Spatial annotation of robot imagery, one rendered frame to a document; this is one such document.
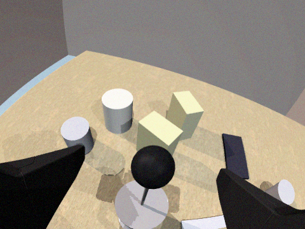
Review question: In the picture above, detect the glass french press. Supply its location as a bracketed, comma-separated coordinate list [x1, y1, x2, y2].
[114, 145, 175, 229]

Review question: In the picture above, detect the grey cylinder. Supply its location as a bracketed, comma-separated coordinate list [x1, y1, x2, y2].
[265, 180, 295, 205]
[61, 117, 94, 155]
[102, 89, 133, 134]

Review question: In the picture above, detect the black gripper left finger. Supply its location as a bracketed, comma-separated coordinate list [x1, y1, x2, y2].
[0, 145, 86, 229]

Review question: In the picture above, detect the dark flat rectangular slab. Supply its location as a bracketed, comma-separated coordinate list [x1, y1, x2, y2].
[222, 133, 249, 180]

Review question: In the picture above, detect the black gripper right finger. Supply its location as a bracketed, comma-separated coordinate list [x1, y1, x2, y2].
[216, 168, 305, 229]

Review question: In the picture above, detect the light grey flat bar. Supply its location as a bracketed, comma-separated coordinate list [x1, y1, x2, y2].
[180, 216, 226, 229]

